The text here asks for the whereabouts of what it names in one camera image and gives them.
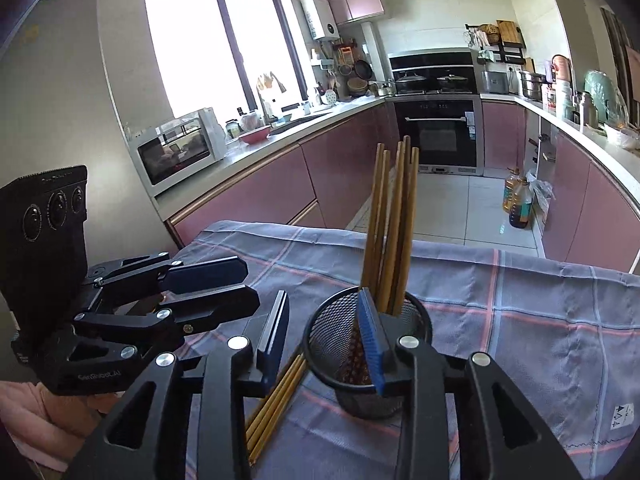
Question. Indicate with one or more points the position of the built-in black oven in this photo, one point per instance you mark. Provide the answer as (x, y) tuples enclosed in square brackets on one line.
[(446, 121)]

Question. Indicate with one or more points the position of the pink bowl on counter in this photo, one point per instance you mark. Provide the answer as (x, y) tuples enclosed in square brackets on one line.
[(255, 136)]

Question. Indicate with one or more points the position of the steel stock pot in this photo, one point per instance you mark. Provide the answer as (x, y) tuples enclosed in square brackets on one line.
[(530, 85)]

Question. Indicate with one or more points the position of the cooking oil bottle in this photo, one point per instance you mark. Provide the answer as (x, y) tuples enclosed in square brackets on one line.
[(517, 199)]

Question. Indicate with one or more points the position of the person left hand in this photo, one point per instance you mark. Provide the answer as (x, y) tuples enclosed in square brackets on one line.
[(100, 403)]

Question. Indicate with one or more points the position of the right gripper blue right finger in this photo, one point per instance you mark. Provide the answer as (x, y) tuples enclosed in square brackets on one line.
[(376, 347)]

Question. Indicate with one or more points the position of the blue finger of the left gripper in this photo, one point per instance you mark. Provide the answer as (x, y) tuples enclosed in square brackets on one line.
[(199, 312), (210, 274)]

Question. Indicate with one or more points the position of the blue plaid tablecloth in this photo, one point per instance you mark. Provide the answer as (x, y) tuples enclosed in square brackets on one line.
[(566, 334)]

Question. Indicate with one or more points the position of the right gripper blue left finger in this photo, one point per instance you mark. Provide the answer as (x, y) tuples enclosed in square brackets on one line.
[(271, 342)]

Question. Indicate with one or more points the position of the black mesh utensil holder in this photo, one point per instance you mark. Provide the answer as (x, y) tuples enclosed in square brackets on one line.
[(415, 385)]

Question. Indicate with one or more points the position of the white water heater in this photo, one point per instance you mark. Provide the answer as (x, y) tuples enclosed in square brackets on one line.
[(320, 19)]

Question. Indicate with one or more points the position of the black wok on stove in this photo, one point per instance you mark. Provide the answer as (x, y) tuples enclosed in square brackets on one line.
[(410, 84)]

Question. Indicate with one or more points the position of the gold chopstick red end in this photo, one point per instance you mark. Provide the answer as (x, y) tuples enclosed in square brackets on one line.
[(377, 189)]

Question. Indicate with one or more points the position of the black wall rack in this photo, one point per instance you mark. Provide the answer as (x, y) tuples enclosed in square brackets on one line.
[(499, 42)]

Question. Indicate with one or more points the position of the white microwave oven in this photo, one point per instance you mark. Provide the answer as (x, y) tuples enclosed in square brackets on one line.
[(167, 154)]

